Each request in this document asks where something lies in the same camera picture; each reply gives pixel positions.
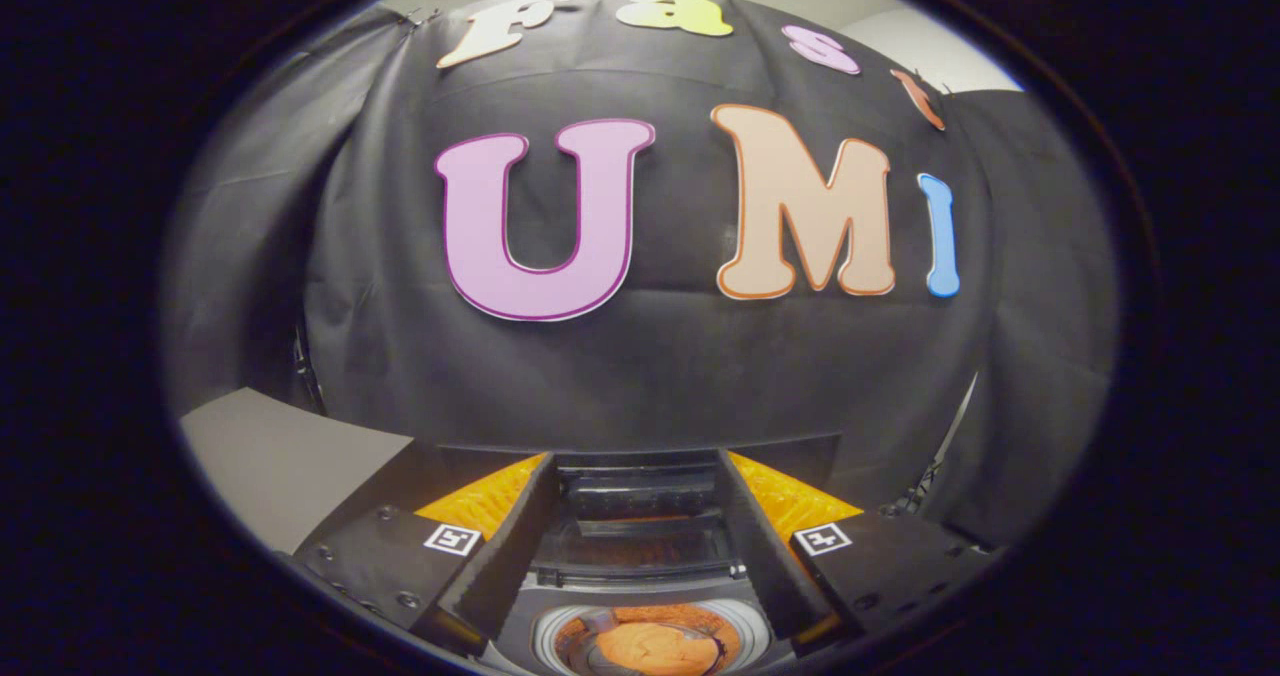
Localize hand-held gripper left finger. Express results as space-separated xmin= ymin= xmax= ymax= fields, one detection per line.
xmin=290 ymin=451 xmax=561 ymax=657

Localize black backdrop stand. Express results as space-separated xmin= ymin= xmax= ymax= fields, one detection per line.
xmin=290 ymin=326 xmax=326 ymax=412

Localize orange shirt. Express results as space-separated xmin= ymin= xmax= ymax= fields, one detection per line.
xmin=555 ymin=606 xmax=741 ymax=676

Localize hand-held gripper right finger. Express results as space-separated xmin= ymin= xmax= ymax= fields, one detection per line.
xmin=718 ymin=449 xmax=1001 ymax=657

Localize black light stand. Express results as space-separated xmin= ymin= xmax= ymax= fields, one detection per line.
xmin=895 ymin=371 xmax=979 ymax=517

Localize dark cabinet with beige door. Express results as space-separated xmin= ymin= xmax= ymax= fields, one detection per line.
xmin=180 ymin=388 xmax=416 ymax=557

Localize black backdrop cloth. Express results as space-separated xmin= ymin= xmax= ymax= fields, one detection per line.
xmin=165 ymin=0 xmax=1116 ymax=547

